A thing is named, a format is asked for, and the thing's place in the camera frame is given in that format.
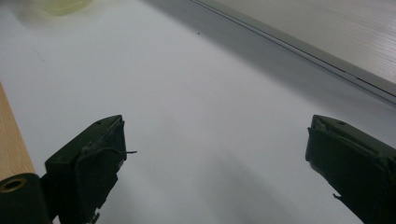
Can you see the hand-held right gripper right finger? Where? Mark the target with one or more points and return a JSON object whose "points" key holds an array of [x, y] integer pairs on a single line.
{"points": [[355, 161]]}

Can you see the clear container with green lid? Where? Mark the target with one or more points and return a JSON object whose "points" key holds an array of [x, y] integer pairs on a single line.
{"points": [[62, 7]]}

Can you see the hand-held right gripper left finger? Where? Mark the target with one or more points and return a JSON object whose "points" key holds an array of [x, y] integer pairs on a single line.
{"points": [[87, 165]]}

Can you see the grey metal rail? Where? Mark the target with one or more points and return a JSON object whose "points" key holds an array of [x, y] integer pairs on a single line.
{"points": [[311, 53]]}

